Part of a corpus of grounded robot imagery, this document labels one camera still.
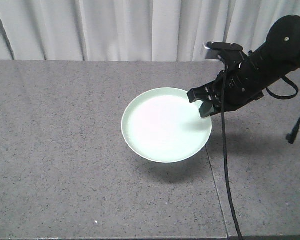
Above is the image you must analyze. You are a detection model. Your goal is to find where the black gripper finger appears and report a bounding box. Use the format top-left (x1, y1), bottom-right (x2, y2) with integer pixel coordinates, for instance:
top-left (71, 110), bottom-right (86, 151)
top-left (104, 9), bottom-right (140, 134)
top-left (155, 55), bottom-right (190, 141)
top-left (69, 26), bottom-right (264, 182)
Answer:
top-left (187, 83), bottom-right (215, 103)
top-left (199, 101), bottom-right (221, 118)

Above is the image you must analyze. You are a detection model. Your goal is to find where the pale green round plate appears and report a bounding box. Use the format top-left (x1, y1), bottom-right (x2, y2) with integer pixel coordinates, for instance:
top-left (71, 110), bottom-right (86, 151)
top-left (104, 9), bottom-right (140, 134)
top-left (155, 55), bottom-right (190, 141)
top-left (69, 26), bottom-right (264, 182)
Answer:
top-left (121, 87), bottom-right (213, 164)

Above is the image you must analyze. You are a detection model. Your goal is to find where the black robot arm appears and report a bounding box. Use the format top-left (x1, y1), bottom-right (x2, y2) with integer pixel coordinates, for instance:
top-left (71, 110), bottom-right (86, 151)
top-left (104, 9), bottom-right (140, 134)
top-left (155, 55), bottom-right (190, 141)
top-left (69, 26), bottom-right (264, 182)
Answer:
top-left (187, 15), bottom-right (300, 118)

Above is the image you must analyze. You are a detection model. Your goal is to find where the white pleated curtain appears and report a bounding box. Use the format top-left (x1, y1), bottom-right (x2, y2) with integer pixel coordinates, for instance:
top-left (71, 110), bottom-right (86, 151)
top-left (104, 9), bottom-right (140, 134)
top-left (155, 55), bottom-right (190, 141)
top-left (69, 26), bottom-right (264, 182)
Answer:
top-left (0, 0), bottom-right (300, 62)

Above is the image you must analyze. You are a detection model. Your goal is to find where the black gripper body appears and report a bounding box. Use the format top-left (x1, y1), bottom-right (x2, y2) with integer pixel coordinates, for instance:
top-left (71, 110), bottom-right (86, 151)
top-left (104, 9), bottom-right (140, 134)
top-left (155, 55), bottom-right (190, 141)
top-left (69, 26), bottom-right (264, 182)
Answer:
top-left (209, 63), bottom-right (264, 112)

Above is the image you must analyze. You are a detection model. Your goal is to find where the black camera cable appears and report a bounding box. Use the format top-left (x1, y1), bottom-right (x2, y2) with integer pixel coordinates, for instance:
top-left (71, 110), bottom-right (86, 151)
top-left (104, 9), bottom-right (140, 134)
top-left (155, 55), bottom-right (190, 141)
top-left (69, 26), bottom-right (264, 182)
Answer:
top-left (219, 48), bottom-right (244, 240)

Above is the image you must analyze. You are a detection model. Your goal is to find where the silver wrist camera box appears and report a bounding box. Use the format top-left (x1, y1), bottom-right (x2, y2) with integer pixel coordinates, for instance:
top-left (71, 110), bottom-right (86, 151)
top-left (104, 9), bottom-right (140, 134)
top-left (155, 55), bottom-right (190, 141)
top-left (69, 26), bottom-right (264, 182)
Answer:
top-left (205, 41), bottom-right (222, 60)

